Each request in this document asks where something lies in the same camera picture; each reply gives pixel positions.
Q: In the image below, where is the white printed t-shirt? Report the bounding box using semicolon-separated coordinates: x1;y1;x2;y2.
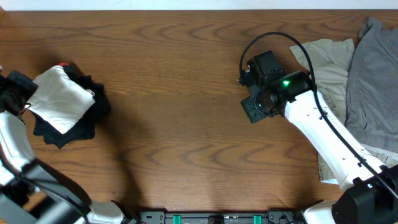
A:
28;65;95;134

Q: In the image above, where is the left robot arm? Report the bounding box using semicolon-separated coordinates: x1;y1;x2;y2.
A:
1;70;140;224

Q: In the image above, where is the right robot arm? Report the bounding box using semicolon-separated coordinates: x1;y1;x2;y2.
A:
239;50;397;223

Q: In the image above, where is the black folded garment stack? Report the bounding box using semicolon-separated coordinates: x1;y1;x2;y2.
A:
29;63;111;149

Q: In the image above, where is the khaki beige garment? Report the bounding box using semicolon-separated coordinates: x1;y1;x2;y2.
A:
290;39;397;185

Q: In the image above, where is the grey garment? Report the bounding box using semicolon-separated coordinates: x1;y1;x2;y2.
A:
345;17;397;153

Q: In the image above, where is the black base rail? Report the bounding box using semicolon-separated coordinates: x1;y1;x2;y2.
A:
138;210;307;224

